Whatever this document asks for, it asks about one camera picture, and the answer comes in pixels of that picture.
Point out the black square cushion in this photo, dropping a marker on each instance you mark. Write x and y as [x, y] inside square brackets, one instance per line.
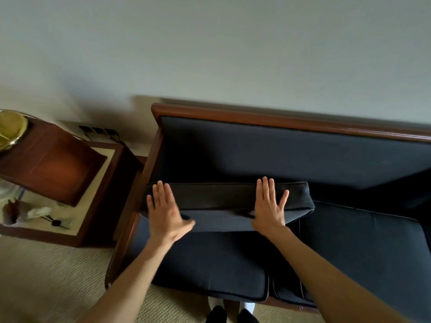
[219, 196]

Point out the person's left forearm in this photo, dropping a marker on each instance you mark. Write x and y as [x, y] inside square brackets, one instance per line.
[128, 289]

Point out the wooden side table brass panel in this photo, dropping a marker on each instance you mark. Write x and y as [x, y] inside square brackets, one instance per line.
[111, 198]

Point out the white tissue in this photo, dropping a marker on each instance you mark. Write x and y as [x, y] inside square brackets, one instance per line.
[39, 212]

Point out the person's right hand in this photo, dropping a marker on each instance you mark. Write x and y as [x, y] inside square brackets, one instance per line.
[269, 215]

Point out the white sock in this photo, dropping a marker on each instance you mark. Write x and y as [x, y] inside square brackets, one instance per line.
[248, 306]
[215, 302]

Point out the wooden sofa dark upholstery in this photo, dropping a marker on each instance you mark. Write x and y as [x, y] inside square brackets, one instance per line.
[303, 154]

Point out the dark wooden lamp box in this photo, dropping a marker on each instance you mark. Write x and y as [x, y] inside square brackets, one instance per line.
[57, 161]

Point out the black wall outlet panel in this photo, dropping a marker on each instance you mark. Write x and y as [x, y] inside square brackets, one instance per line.
[101, 131]

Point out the black trousers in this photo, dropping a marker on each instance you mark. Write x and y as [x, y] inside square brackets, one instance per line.
[215, 316]

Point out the person's right forearm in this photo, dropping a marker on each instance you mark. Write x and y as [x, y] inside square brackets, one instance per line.
[320, 275]

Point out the person's left hand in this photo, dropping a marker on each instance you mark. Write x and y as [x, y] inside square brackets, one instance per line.
[166, 218]

